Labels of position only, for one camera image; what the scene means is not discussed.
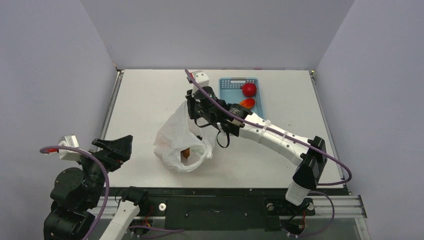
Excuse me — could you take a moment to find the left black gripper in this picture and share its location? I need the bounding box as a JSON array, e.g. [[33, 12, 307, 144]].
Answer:
[[75, 133, 133, 206]]

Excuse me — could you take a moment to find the white plastic bag lemon print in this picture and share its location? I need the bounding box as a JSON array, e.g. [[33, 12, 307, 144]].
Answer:
[[153, 101, 218, 173]]

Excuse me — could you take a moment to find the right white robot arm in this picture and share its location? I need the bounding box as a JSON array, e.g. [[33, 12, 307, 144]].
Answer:
[[185, 86, 328, 214]]

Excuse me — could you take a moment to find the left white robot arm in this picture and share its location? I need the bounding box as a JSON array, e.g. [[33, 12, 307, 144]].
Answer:
[[40, 135, 133, 240]]

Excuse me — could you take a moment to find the red yellow fake mango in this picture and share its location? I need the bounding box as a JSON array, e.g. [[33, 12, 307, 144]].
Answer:
[[239, 98, 256, 110]]

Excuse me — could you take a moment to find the red fake pomegranate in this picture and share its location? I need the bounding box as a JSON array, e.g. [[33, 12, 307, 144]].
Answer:
[[240, 82, 257, 98]]

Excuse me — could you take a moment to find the light blue perforated basket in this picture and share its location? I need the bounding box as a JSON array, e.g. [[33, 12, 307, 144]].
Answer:
[[219, 77, 265, 119]]

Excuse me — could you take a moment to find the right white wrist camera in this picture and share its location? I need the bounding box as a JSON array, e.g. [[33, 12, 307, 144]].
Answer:
[[189, 70, 210, 97]]

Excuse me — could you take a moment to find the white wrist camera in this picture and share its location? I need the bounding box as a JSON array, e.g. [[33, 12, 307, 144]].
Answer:
[[189, 70, 210, 97], [58, 134, 83, 163]]

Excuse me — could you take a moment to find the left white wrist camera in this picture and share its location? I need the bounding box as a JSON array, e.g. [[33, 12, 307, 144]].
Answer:
[[58, 134, 83, 163]]

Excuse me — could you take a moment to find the metal table edge rail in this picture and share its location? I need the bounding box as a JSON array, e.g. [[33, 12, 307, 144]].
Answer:
[[99, 69, 125, 140]]

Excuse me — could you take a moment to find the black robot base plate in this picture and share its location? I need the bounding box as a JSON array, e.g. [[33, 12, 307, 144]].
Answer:
[[109, 185, 349, 233]]

